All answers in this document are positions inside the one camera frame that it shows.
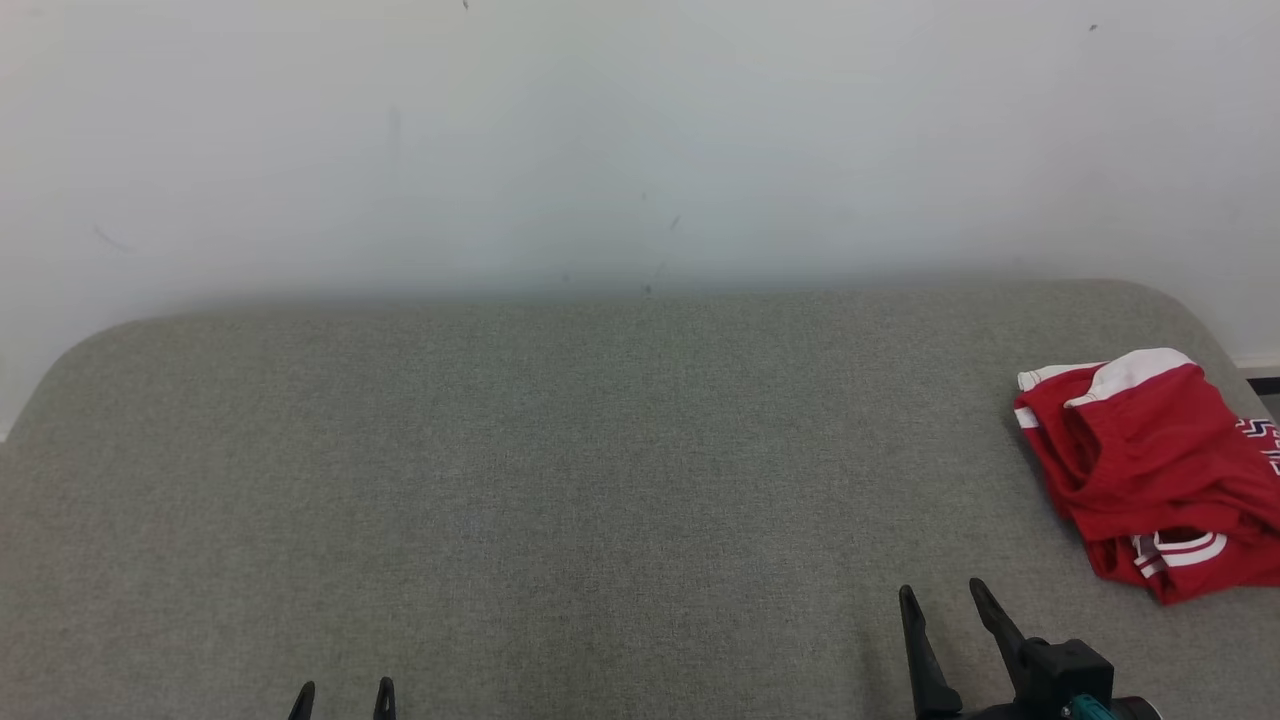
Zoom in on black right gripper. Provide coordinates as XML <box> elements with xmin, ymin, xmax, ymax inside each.
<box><xmin>897</xmin><ymin>577</ymin><xmax>1061</xmax><ymax>720</ymax></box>

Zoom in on red white basketball shorts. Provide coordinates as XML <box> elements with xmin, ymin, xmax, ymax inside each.
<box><xmin>1013</xmin><ymin>348</ymin><xmax>1280</xmax><ymax>546</ymax></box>

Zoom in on grey fabric sofa seat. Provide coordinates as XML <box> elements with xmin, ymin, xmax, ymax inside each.
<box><xmin>0</xmin><ymin>280</ymin><xmax>1280</xmax><ymax>720</ymax></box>

